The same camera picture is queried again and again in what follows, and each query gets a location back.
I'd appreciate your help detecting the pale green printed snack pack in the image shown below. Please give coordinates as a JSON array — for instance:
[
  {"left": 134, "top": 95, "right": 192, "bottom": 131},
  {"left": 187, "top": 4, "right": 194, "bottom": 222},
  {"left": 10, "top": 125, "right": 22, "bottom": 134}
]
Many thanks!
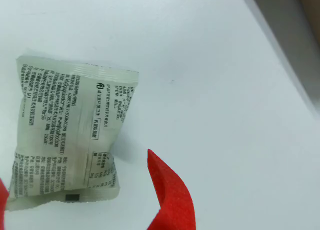
[{"left": 5, "top": 49, "right": 140, "bottom": 211}]

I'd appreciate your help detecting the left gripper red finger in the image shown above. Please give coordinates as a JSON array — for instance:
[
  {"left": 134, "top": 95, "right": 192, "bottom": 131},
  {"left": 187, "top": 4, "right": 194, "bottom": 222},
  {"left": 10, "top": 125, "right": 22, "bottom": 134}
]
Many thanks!
[
  {"left": 146, "top": 148, "right": 197, "bottom": 230},
  {"left": 0, "top": 178, "right": 11, "bottom": 230}
]

